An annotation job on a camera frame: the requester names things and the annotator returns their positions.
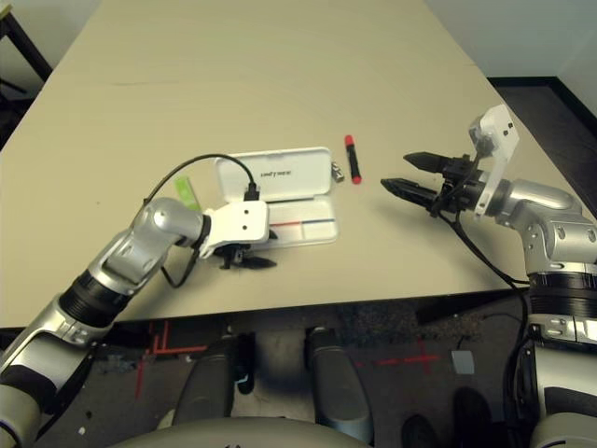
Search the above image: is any grey paper sheet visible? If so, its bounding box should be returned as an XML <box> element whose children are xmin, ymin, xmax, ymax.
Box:
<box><xmin>451</xmin><ymin>349</ymin><xmax>476</xmax><ymax>375</ymax></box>

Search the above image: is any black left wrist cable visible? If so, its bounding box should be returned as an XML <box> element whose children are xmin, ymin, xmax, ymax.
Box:
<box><xmin>142</xmin><ymin>154</ymin><xmax>262</xmax><ymax>290</ymax></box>

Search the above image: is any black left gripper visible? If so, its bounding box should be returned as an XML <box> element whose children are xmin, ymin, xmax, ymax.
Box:
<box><xmin>218</xmin><ymin>228</ymin><xmax>280</xmax><ymax>272</ymax></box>

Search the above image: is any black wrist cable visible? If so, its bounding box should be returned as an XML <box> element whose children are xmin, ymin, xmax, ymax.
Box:
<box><xmin>433</xmin><ymin>153</ymin><xmax>533</xmax><ymax>293</ymax></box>
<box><xmin>142</xmin><ymin>154</ymin><xmax>262</xmax><ymax>290</ymax></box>

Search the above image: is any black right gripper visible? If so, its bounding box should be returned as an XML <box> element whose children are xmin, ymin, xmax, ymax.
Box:
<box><xmin>381</xmin><ymin>151</ymin><xmax>491</xmax><ymax>218</ymax></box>

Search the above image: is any grey robot left leg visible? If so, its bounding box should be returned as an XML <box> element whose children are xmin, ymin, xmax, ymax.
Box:
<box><xmin>174</xmin><ymin>333</ymin><xmax>256</xmax><ymax>421</ymax></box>

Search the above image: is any white plastic pencil case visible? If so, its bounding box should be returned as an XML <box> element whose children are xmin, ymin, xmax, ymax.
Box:
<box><xmin>213</xmin><ymin>147</ymin><xmax>340</xmax><ymax>246</ymax></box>

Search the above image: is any black tripod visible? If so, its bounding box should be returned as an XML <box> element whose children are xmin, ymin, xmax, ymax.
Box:
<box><xmin>0</xmin><ymin>78</ymin><xmax>29</xmax><ymax>102</ymax></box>

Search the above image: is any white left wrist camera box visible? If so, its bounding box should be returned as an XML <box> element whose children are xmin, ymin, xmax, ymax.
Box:
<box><xmin>199</xmin><ymin>201</ymin><xmax>271</xmax><ymax>260</ymax></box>

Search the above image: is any grey robot right leg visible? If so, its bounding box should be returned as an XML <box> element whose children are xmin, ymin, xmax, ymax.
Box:
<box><xmin>305</xmin><ymin>326</ymin><xmax>374</xmax><ymax>444</ymax></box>

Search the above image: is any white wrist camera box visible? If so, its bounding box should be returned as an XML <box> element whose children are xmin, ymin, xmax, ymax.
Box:
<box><xmin>467</xmin><ymin>105</ymin><xmax>521</xmax><ymax>220</ymax></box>
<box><xmin>199</xmin><ymin>201</ymin><xmax>271</xmax><ymax>260</ymax></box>

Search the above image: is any black-legged side table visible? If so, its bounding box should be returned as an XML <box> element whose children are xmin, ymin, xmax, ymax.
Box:
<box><xmin>0</xmin><ymin>8</ymin><xmax>52</xmax><ymax>85</ymax></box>

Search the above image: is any thin black floor cable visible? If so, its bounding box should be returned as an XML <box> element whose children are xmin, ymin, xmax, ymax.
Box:
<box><xmin>454</xmin><ymin>311</ymin><xmax>531</xmax><ymax>352</ymax></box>

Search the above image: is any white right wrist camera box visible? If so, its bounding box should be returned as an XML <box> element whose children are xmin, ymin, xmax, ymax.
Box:
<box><xmin>467</xmin><ymin>105</ymin><xmax>521</xmax><ymax>220</ymax></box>

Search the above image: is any grey robot leg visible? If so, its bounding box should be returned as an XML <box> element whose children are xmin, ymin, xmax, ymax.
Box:
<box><xmin>174</xmin><ymin>333</ymin><xmax>256</xmax><ymax>421</ymax></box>
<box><xmin>305</xmin><ymin>326</ymin><xmax>374</xmax><ymax>444</ymax></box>

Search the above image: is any green eraser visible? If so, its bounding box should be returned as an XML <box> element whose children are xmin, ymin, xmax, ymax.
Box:
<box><xmin>174</xmin><ymin>175</ymin><xmax>202</xmax><ymax>211</ymax></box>

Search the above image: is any red and black marker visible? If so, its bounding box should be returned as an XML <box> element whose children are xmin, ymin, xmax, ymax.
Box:
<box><xmin>343</xmin><ymin>134</ymin><xmax>364</xmax><ymax>186</ymax></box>

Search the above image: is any grey robot torso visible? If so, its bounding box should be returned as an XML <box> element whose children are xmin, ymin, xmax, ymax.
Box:
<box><xmin>106</xmin><ymin>414</ymin><xmax>374</xmax><ymax>448</ymax></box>

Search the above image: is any black shoe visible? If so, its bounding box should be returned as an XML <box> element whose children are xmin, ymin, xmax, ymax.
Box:
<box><xmin>452</xmin><ymin>386</ymin><xmax>493</xmax><ymax>448</ymax></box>
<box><xmin>401</xmin><ymin>413</ymin><xmax>442</xmax><ymax>448</ymax></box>

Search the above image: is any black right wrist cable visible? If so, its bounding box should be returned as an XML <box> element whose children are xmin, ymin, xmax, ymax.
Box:
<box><xmin>433</xmin><ymin>153</ymin><xmax>533</xmax><ymax>293</ymax></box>

